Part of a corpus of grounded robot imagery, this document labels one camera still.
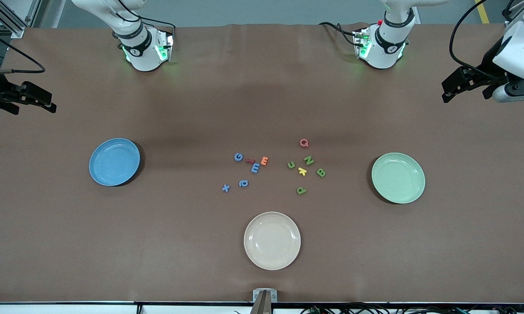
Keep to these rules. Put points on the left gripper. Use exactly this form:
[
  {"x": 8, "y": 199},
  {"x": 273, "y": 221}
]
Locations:
[{"x": 491, "y": 65}]

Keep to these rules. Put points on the green letter B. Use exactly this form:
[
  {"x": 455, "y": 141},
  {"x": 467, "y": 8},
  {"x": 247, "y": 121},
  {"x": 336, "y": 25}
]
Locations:
[{"x": 320, "y": 172}]

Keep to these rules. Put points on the green letter N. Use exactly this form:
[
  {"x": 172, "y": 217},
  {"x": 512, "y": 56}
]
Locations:
[{"x": 308, "y": 160}]

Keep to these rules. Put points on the green letter p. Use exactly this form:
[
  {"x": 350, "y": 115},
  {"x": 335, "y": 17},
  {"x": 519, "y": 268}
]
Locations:
[{"x": 301, "y": 192}]

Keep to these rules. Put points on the blue letter G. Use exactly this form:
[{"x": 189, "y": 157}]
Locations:
[{"x": 235, "y": 157}]

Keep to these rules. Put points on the blue letter x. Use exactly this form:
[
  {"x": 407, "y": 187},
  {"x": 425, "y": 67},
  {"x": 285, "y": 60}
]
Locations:
[{"x": 225, "y": 188}]

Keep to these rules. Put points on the blue letter m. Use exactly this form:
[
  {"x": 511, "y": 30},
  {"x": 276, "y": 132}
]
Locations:
[{"x": 255, "y": 168}]

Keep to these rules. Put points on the blue letter a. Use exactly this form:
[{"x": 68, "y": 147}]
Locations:
[{"x": 246, "y": 183}]

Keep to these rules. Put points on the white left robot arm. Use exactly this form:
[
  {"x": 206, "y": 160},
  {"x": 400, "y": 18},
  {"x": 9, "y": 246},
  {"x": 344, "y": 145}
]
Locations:
[{"x": 381, "y": 54}]

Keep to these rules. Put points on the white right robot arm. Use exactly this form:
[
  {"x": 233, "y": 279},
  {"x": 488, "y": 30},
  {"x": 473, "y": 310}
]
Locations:
[{"x": 144, "y": 56}]

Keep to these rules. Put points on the yellow floor tape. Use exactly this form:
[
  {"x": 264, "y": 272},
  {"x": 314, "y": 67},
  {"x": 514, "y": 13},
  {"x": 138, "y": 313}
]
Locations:
[{"x": 482, "y": 11}]

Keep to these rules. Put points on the blue plate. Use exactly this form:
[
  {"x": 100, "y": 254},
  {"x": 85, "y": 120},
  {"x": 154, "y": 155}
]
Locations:
[{"x": 114, "y": 162}]

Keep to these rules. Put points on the green plate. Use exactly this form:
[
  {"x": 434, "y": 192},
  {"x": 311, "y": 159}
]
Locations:
[{"x": 398, "y": 178}]

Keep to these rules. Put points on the pink letter Q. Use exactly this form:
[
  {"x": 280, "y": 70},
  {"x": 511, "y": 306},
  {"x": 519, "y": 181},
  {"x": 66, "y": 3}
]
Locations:
[{"x": 300, "y": 142}]

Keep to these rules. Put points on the yellow letter k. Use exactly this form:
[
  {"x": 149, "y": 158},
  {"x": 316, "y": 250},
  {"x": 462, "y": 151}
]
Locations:
[{"x": 302, "y": 171}]

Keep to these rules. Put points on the brown table cover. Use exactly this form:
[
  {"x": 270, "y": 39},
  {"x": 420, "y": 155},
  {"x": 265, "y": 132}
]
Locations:
[{"x": 262, "y": 100}]

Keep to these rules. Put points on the orange letter E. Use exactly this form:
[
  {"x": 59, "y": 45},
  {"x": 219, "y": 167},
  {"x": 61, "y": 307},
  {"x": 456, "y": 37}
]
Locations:
[{"x": 264, "y": 161}]

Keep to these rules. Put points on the beige plate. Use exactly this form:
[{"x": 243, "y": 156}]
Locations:
[{"x": 272, "y": 240}]

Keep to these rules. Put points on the grey metal camera bracket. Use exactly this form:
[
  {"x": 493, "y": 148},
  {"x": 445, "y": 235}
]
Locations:
[{"x": 265, "y": 302}]

